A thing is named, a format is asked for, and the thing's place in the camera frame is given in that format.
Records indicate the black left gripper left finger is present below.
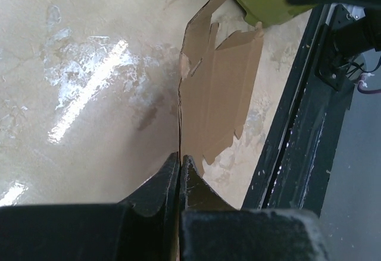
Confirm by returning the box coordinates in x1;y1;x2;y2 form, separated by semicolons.
1;153;180;260

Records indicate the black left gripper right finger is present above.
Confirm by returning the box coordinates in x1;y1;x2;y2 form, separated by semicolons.
179;155;329;260

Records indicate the brown cardboard box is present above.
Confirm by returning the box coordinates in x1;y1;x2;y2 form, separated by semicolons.
179;0;264;174

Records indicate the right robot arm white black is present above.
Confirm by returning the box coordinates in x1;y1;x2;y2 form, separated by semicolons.
286;0;380;59

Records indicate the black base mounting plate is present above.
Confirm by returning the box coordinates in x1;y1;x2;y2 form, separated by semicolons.
242;5;354;214

